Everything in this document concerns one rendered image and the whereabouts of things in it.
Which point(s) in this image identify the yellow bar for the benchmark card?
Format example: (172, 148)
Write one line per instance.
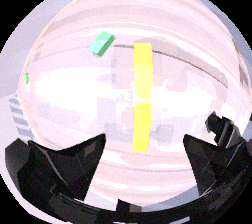
(142, 99)

